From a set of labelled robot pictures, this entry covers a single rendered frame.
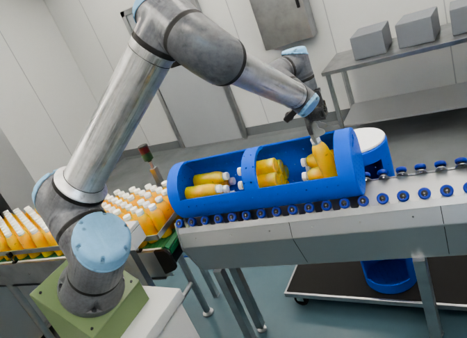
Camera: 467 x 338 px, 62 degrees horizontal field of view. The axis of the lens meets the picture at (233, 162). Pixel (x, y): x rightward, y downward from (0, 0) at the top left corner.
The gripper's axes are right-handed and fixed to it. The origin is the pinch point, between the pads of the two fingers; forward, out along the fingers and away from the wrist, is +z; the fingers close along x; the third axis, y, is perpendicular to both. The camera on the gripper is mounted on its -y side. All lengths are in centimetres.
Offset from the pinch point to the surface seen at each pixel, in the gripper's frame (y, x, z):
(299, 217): -14.9, -5.8, 32.4
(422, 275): 28, -4, 70
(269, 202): -25.5, -7.2, 22.1
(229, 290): -68, -4, 76
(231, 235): -50, -8, 37
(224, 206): -47, -8, 20
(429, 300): 29, -4, 84
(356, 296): -10, 24, 110
